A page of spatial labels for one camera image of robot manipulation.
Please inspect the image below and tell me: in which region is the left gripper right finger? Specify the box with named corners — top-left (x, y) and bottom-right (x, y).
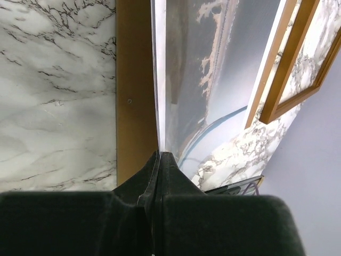
top-left (156, 153), bottom-right (305, 255)

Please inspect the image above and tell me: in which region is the brown frame backing board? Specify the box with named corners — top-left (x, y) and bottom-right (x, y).
top-left (116, 0), bottom-right (158, 185)

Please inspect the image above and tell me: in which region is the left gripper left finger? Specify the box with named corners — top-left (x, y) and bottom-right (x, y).
top-left (1, 152), bottom-right (160, 255)

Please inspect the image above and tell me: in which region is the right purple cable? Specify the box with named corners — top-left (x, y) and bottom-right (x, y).
top-left (239, 182), bottom-right (263, 196)

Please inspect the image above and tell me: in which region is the landscape photo print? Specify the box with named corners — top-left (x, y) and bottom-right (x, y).
top-left (151, 1), bottom-right (285, 172)

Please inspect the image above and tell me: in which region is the wooden picture frame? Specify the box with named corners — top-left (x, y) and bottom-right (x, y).
top-left (246, 1), bottom-right (340, 127)

